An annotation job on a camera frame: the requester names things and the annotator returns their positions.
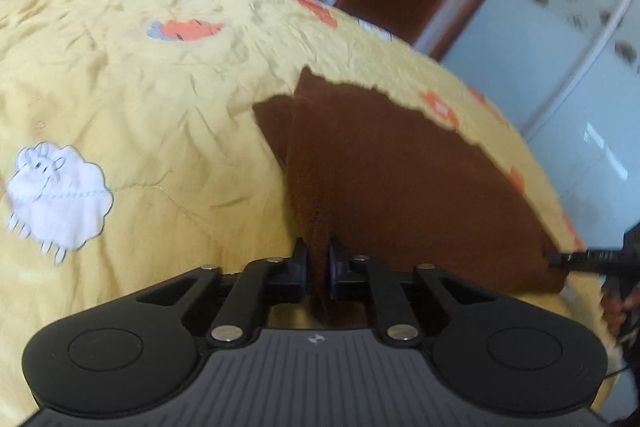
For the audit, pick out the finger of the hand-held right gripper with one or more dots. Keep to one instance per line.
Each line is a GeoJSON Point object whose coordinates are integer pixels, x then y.
{"type": "Point", "coordinates": [585, 260]}

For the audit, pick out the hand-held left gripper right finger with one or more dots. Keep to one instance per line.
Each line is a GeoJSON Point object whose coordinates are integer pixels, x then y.
{"type": "Point", "coordinates": [334, 269]}

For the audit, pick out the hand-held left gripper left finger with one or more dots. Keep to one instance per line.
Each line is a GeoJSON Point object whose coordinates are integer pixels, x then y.
{"type": "Point", "coordinates": [300, 269]}

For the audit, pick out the brown cloth towel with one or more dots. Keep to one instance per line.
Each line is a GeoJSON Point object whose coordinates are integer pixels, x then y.
{"type": "Point", "coordinates": [400, 182]}

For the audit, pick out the person's right hand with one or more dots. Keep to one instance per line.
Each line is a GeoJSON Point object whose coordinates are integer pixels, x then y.
{"type": "Point", "coordinates": [622, 317]}

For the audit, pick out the white sliding wardrobe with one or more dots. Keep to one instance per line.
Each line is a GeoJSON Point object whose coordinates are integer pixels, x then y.
{"type": "Point", "coordinates": [565, 57]}

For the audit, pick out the yellow printed blanket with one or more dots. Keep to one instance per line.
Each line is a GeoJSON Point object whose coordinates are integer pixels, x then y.
{"type": "Point", "coordinates": [150, 107]}

